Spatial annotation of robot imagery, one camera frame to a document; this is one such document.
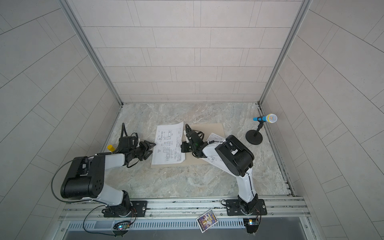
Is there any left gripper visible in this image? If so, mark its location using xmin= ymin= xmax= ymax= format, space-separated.
xmin=129 ymin=140 xmax=157 ymax=161

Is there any beige paper folder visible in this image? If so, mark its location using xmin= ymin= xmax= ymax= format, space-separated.
xmin=151 ymin=123 xmax=225 ymax=169

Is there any drawing paper sheet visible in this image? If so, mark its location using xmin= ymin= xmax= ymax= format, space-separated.
xmin=201 ymin=133 xmax=235 ymax=177
xmin=152 ymin=122 xmax=186 ymax=166

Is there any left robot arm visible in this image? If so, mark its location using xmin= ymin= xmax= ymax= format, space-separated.
xmin=60 ymin=133 xmax=156 ymax=218

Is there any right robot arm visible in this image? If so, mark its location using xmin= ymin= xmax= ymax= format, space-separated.
xmin=181 ymin=124 xmax=258 ymax=215

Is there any yellow cylinder block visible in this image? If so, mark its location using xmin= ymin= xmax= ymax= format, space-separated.
xmin=107 ymin=145 xmax=116 ymax=152

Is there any colourful card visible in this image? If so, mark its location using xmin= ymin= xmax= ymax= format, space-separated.
xmin=197 ymin=209 xmax=218 ymax=233

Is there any left green circuit board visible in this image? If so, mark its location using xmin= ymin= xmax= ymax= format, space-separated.
xmin=113 ymin=221 xmax=131 ymax=231

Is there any blue yellow microphone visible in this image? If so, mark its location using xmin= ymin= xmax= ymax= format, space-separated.
xmin=253 ymin=114 xmax=278 ymax=124

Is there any right circuit board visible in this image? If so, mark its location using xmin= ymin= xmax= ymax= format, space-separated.
xmin=243 ymin=219 xmax=260 ymax=234

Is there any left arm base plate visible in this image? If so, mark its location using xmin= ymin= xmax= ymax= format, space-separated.
xmin=102 ymin=201 xmax=148 ymax=218

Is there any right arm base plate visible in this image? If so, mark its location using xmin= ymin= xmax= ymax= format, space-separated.
xmin=225 ymin=199 xmax=268 ymax=216

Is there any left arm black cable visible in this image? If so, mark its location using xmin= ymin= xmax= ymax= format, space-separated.
xmin=50 ymin=157 xmax=91 ymax=204

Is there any aluminium rail frame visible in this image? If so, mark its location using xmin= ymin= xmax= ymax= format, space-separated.
xmin=58 ymin=195 xmax=311 ymax=223

